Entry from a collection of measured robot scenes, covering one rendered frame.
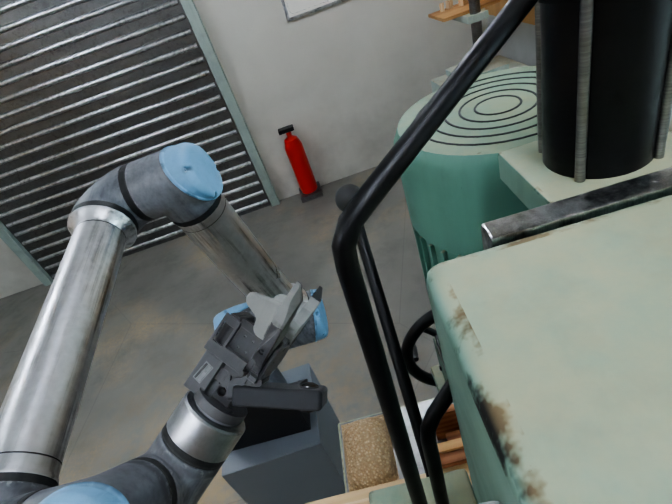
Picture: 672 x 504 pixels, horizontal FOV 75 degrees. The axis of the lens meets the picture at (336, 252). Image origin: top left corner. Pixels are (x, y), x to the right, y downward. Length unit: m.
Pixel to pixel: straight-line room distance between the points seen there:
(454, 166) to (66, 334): 0.57
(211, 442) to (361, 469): 0.33
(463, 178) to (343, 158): 3.37
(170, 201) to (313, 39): 2.68
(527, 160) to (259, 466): 1.24
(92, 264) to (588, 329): 0.72
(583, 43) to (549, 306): 0.11
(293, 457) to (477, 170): 1.16
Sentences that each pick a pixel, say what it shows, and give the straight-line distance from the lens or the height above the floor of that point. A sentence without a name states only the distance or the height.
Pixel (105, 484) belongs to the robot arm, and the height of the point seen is 1.30.
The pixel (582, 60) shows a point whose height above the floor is 1.58.
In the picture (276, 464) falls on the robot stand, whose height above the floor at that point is 0.52.
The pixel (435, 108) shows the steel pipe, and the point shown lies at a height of 1.59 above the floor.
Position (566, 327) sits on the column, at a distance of 0.18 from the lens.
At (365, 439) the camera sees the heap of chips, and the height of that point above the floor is 0.94.
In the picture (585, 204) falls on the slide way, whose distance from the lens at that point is 0.24.
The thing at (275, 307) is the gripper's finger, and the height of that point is 1.34.
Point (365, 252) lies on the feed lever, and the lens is 0.51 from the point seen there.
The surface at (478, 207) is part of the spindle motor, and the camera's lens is 0.34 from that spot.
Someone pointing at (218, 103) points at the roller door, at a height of 0.91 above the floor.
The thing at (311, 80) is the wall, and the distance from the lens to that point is 3.46.
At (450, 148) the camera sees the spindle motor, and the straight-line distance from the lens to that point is 0.34.
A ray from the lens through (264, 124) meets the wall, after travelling 3.52.
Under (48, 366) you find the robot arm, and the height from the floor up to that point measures 1.32.
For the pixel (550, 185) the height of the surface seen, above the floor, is 1.52.
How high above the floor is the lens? 1.65
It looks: 35 degrees down
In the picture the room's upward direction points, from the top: 20 degrees counter-clockwise
